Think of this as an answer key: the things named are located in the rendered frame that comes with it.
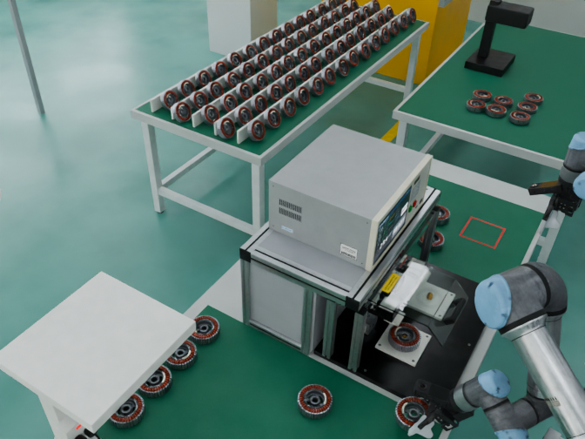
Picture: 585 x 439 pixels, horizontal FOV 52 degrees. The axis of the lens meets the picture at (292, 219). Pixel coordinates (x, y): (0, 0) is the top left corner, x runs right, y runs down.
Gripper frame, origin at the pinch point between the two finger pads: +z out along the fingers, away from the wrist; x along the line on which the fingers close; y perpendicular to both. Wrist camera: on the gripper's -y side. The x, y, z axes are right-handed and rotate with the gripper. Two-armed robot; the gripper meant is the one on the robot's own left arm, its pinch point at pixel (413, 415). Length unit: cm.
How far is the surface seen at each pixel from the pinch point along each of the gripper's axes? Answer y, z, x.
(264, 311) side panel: -53, 26, 14
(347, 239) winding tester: -49, -17, 24
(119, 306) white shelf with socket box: -89, 6, -30
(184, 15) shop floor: -284, 257, 432
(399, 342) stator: -11.1, 5.3, 24.7
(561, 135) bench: 24, -7, 211
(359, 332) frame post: -27.8, -2.5, 10.2
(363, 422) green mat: -8.9, 12.2, -5.0
